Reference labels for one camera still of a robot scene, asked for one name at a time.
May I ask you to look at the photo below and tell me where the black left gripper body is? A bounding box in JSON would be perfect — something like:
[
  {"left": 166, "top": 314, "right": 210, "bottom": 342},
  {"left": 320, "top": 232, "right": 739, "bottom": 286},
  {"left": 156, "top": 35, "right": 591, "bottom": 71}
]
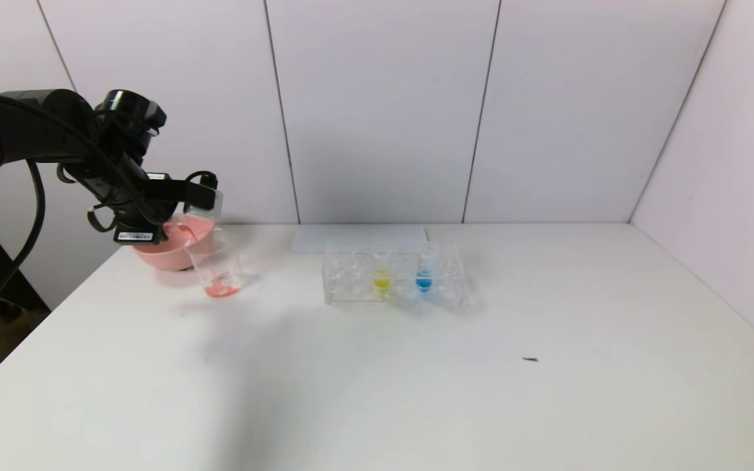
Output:
[{"left": 113, "top": 194, "right": 179, "bottom": 245}]

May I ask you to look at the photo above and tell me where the test tube with red pigment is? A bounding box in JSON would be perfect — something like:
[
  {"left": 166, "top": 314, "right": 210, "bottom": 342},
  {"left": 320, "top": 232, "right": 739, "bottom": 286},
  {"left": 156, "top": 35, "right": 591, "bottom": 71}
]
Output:
[{"left": 183, "top": 188, "right": 224, "bottom": 221}]

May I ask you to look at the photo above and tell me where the clear glass beaker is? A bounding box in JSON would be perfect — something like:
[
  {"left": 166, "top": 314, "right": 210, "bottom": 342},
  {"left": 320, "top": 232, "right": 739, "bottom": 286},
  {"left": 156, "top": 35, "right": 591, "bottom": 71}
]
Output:
[{"left": 185, "top": 229, "right": 247, "bottom": 300}]

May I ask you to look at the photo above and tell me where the test tube with yellow pigment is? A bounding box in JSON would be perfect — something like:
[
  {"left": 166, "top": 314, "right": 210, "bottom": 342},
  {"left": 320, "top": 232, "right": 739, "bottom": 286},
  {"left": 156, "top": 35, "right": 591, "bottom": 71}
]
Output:
[{"left": 372, "top": 240, "right": 392, "bottom": 294}]

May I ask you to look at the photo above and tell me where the clear acrylic test tube rack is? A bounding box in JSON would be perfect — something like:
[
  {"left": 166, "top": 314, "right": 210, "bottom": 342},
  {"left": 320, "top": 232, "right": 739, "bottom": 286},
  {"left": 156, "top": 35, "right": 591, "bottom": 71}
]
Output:
[{"left": 322, "top": 241, "right": 467, "bottom": 307}]

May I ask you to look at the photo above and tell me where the test tube with blue pigment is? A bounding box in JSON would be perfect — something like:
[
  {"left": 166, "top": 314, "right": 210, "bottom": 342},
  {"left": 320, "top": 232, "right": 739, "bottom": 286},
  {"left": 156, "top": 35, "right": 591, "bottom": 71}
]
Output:
[{"left": 415, "top": 240, "right": 437, "bottom": 293}]

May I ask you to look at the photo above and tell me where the pink plastic bowl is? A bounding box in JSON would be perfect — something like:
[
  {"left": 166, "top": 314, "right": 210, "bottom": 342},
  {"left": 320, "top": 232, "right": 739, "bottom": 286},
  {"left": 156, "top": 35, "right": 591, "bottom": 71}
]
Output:
[{"left": 132, "top": 215, "right": 217, "bottom": 272}]

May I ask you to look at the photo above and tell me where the white paper sheet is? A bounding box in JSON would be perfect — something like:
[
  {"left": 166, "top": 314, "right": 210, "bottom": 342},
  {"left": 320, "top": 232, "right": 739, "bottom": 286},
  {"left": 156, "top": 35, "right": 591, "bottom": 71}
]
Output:
[{"left": 291, "top": 226, "right": 429, "bottom": 254}]

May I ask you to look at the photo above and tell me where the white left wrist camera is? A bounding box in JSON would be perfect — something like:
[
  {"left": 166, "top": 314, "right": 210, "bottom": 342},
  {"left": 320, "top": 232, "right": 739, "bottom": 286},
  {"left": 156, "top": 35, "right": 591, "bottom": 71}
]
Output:
[{"left": 113, "top": 222, "right": 159, "bottom": 247}]

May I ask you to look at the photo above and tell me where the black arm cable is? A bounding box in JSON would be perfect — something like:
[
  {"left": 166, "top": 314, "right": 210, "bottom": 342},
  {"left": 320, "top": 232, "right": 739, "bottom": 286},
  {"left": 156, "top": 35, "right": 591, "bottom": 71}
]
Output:
[{"left": 0, "top": 160, "right": 47, "bottom": 336}]

